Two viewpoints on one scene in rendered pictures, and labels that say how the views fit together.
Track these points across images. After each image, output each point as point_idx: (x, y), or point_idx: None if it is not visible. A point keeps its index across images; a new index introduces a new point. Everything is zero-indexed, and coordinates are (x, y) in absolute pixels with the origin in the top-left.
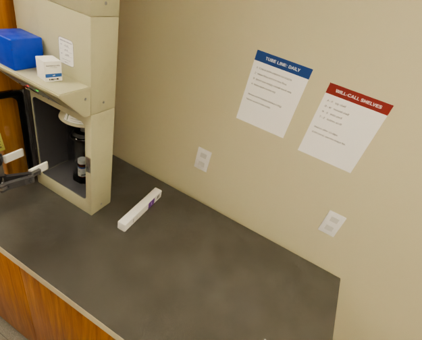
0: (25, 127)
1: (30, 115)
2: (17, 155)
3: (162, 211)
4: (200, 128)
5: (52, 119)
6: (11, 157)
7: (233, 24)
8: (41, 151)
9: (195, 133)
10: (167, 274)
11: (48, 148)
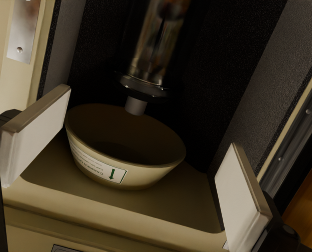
0: (299, 162)
1: (270, 183)
2: (229, 175)
3: None
4: None
5: (245, 130)
6: (234, 205)
7: None
8: None
9: (6, 7)
10: None
11: (306, 32)
